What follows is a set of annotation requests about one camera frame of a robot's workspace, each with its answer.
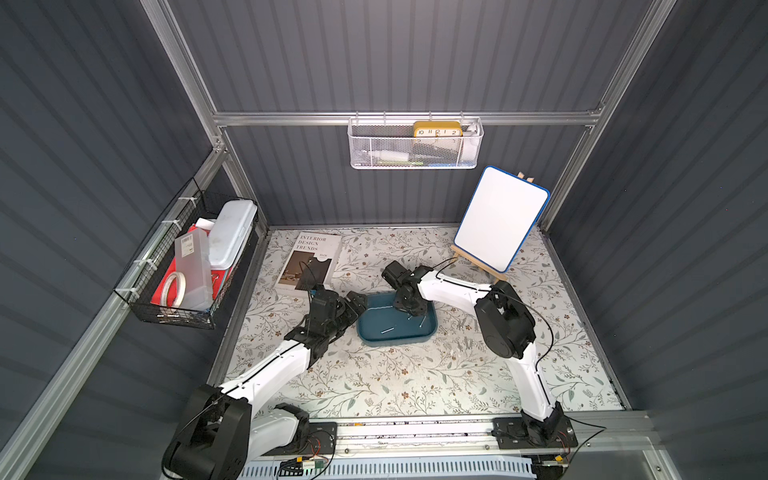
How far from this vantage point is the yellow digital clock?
887 millimetres

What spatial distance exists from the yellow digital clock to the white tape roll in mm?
718

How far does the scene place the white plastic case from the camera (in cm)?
71

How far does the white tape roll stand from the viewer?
630mm

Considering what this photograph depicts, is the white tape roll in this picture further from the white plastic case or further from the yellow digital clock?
the yellow digital clock

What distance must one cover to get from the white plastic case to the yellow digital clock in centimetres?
53

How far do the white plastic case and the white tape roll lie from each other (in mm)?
68
